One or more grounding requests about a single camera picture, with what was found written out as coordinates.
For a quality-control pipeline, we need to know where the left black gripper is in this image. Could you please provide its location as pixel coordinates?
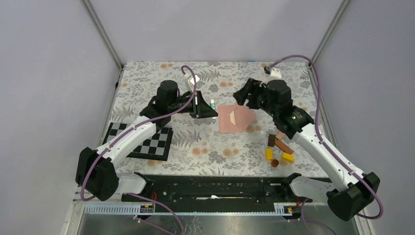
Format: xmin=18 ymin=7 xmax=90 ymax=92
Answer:
xmin=168 ymin=90 xmax=218 ymax=118

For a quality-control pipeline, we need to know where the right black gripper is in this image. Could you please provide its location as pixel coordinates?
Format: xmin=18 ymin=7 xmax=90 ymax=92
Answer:
xmin=232 ymin=78 xmax=278 ymax=118

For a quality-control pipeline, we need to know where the green white glue stick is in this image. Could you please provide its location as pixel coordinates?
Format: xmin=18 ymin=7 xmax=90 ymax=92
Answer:
xmin=210 ymin=99 xmax=216 ymax=111

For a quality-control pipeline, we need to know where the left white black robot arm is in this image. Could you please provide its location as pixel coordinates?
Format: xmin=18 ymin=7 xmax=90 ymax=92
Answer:
xmin=75 ymin=80 xmax=218 ymax=201

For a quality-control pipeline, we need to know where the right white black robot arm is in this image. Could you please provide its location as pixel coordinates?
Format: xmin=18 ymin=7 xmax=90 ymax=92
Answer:
xmin=233 ymin=72 xmax=380 ymax=221

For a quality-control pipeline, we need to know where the floral patterned table mat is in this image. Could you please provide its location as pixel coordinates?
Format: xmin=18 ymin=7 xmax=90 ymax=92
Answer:
xmin=109 ymin=61 xmax=325 ymax=177

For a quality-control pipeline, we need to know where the dark brown wooden block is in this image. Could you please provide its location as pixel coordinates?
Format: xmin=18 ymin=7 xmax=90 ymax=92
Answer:
xmin=267 ymin=134 xmax=277 ymax=147

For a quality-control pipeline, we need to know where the light wooden block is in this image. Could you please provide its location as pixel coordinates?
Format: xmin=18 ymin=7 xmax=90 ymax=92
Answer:
xmin=276 ymin=132 xmax=285 ymax=140

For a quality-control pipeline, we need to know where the reddish brown wooden block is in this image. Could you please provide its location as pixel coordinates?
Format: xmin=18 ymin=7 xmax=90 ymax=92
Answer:
xmin=275 ymin=139 xmax=294 ymax=155

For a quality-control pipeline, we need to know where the yellow block near front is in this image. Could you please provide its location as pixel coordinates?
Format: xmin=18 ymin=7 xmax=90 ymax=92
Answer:
xmin=265 ymin=148 xmax=274 ymax=161

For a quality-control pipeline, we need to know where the yellow block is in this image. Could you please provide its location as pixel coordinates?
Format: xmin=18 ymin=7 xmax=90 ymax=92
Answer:
xmin=281 ymin=152 xmax=295 ymax=163
xmin=265 ymin=148 xmax=274 ymax=161

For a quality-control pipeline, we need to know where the black grey checkerboard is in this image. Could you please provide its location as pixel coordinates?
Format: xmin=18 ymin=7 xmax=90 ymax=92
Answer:
xmin=103 ymin=122 xmax=173 ymax=161

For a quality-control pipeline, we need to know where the small brown wooden cylinder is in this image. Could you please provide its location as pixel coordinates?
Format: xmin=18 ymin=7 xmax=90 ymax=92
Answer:
xmin=271 ymin=159 xmax=279 ymax=167

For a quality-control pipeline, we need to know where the yellow block right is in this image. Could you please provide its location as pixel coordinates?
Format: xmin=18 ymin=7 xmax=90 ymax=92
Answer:
xmin=281 ymin=152 xmax=295 ymax=163

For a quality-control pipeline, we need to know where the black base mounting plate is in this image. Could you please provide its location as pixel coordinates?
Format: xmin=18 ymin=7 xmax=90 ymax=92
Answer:
xmin=141 ymin=175 xmax=304 ymax=213

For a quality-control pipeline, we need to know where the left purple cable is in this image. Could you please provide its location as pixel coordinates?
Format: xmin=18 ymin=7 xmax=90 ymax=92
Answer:
xmin=79 ymin=65 xmax=198 ymax=235

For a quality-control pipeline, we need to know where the purple cable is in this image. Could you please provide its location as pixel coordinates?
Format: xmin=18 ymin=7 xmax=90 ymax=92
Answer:
xmin=79 ymin=65 xmax=198 ymax=235
xmin=264 ymin=54 xmax=385 ymax=235

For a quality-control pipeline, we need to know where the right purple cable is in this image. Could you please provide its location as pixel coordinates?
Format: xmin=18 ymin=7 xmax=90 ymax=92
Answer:
xmin=264 ymin=54 xmax=385 ymax=235

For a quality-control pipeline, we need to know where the right aluminium frame post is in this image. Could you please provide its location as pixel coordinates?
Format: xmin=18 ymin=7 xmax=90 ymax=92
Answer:
xmin=312 ymin=0 xmax=351 ymax=64

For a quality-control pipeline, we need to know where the aluminium frame post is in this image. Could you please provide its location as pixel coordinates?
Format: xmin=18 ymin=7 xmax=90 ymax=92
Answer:
xmin=312 ymin=0 xmax=351 ymax=64
xmin=81 ymin=0 xmax=125 ymax=70

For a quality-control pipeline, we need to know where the white slotted cable duct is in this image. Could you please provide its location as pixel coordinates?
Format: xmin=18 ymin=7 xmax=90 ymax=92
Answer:
xmin=84 ymin=204 xmax=293 ymax=216

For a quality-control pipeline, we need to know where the left aluminium frame post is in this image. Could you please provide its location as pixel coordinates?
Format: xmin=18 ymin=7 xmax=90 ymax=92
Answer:
xmin=81 ymin=0 xmax=125 ymax=70

